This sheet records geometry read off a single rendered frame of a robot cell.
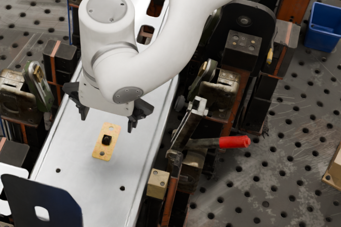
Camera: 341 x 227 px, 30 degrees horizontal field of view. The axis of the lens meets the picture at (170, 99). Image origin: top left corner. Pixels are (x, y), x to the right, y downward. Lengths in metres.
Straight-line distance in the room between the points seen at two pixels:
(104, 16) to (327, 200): 0.90
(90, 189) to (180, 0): 0.47
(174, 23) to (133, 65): 0.08
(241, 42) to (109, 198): 0.41
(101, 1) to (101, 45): 0.07
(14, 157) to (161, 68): 0.48
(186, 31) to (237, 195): 0.75
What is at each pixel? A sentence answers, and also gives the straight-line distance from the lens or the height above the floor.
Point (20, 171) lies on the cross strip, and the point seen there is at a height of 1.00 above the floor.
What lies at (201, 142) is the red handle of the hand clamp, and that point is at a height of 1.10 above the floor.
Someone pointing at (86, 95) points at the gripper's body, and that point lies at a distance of 1.12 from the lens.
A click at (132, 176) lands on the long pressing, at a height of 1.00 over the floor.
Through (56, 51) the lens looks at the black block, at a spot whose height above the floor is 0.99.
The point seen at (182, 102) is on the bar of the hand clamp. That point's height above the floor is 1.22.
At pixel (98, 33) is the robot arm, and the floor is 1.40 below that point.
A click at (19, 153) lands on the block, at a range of 1.31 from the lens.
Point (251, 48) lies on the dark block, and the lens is 1.31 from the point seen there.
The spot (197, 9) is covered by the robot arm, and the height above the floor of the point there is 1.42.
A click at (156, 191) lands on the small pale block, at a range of 1.20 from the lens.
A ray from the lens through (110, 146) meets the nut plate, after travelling 1.28.
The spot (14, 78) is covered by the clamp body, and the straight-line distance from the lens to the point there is 1.33.
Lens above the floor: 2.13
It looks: 57 degrees down
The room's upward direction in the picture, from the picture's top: 10 degrees clockwise
